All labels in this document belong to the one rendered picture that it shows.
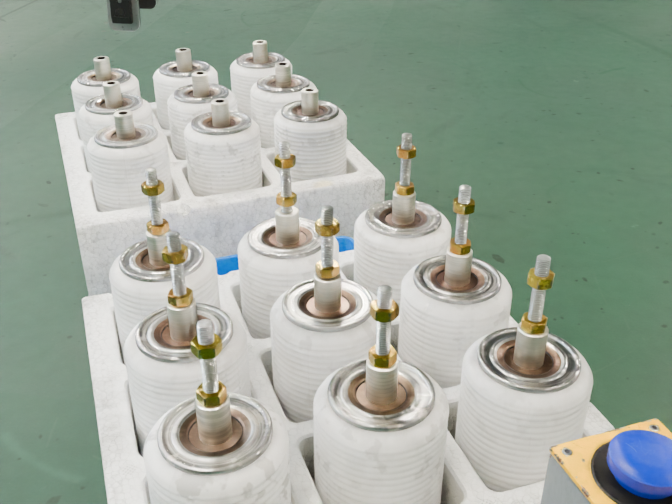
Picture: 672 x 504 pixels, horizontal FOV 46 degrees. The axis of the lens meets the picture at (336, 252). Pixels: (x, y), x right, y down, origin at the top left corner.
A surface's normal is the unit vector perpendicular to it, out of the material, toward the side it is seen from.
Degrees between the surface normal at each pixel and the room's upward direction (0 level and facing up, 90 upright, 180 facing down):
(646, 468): 3
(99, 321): 0
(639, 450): 0
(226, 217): 90
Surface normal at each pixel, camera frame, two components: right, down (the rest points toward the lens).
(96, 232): 0.35, 0.47
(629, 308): 0.00, -0.86
